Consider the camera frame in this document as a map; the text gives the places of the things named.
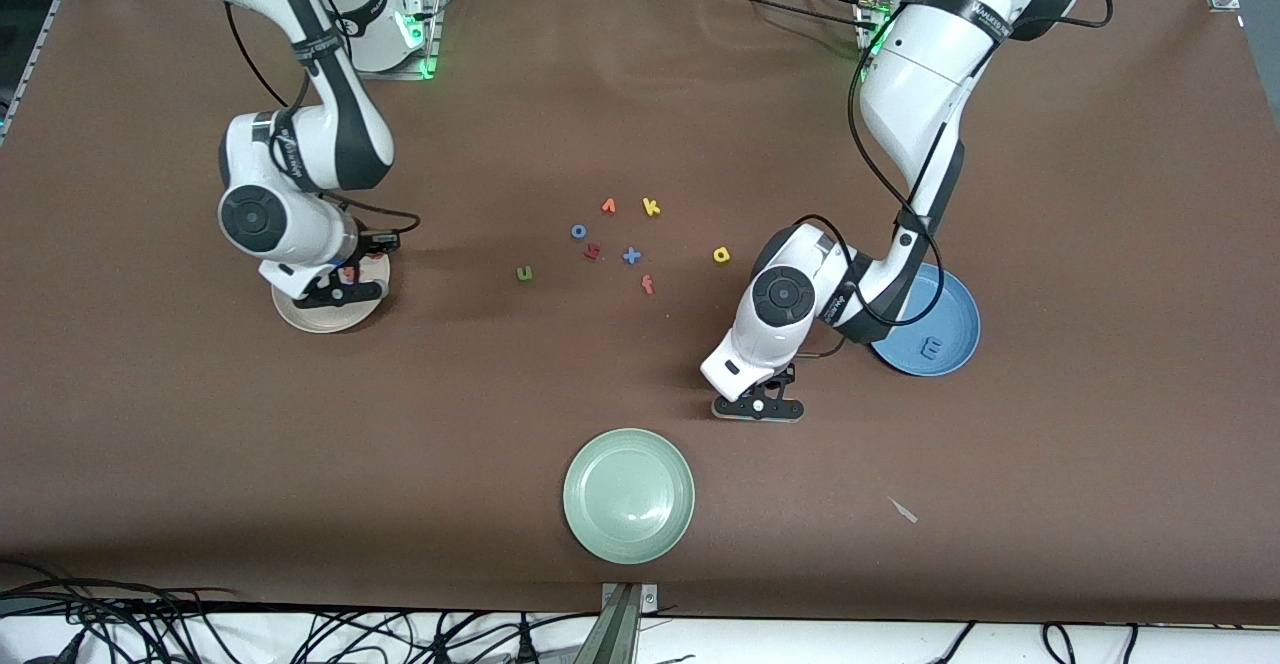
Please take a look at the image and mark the beige brown plate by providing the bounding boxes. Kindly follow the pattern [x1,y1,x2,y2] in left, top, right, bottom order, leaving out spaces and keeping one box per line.
[272,249,391,334]

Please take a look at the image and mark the brown table cover sheet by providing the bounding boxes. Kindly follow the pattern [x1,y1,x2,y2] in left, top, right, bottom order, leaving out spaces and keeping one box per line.
[0,0,1280,627]

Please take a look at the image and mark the pale green plate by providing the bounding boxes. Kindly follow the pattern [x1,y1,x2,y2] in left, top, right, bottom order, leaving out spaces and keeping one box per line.
[562,428,696,565]

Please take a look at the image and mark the blue plate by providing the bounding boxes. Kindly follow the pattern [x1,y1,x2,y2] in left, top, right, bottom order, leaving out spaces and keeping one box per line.
[870,262,982,377]

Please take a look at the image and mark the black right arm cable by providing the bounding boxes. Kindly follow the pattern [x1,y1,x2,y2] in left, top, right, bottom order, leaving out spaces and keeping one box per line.
[225,0,421,245]

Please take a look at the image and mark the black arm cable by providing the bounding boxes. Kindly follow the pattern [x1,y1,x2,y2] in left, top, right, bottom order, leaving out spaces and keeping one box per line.
[225,0,421,245]
[793,0,1114,328]

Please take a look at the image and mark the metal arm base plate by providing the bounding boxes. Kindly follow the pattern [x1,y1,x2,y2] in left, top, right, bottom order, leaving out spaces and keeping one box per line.
[333,0,446,80]

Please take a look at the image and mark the small metal bracket plate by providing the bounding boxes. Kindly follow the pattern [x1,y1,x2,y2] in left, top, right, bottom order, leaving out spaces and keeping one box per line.
[600,584,660,613]

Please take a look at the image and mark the tangled black cable bundle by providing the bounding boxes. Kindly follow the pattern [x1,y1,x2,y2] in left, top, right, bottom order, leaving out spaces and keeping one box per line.
[0,559,601,664]

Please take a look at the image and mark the aluminium profile post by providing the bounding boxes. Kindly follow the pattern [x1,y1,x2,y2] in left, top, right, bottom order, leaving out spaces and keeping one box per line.
[573,584,641,664]

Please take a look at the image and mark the thin black table cable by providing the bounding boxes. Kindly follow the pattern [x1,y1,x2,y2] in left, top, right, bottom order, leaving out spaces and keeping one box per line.
[695,0,881,27]

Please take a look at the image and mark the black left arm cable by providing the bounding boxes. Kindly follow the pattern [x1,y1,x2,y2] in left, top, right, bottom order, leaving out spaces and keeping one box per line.
[793,0,1114,328]

